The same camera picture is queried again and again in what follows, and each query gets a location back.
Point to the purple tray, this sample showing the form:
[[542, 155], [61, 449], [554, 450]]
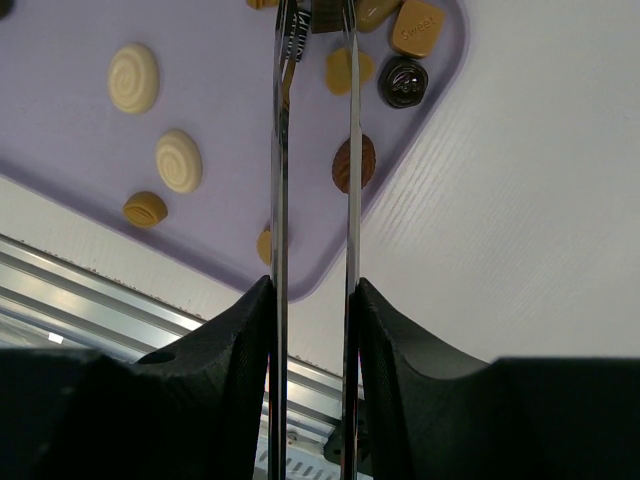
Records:
[[62, 137]]

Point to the aluminium frame rail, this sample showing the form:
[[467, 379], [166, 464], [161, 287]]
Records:
[[48, 302]]

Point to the tan heart chocolate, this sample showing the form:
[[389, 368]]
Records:
[[370, 14]]

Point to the black swirl round chocolate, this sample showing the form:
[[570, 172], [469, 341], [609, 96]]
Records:
[[403, 82]]

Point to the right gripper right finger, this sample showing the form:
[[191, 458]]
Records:
[[435, 412]]

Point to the tan leaf chocolate bottom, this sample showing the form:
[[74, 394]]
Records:
[[145, 209]]

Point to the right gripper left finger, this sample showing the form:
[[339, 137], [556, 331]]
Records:
[[189, 410]]

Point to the brown leaf chocolate right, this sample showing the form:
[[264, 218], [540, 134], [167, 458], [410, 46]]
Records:
[[341, 164]]

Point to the tan Sweet square chocolate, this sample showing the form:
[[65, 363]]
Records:
[[417, 29]]

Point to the slotted cable duct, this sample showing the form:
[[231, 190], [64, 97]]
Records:
[[300, 464]]

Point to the white swirl oval chocolate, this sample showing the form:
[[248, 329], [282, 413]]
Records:
[[133, 79]]

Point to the striped black white chocolate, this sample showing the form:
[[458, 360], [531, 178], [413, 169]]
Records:
[[298, 30]]

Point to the cream oval chocolate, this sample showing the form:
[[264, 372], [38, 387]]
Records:
[[178, 161]]

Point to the metal tongs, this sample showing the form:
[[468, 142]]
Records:
[[284, 64]]

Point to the tan fluted round chocolate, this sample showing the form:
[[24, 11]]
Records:
[[264, 247]]

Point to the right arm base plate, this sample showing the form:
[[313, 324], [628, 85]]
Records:
[[332, 449]]

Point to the brown square chocolate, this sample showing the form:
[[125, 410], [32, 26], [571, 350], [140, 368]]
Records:
[[326, 16]]

